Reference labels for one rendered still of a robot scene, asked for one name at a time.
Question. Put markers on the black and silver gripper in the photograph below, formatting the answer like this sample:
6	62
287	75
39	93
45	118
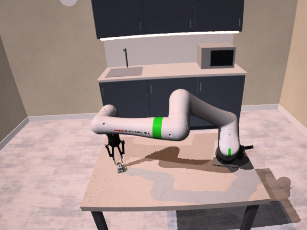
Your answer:
115	142

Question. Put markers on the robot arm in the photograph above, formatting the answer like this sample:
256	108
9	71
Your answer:
176	127

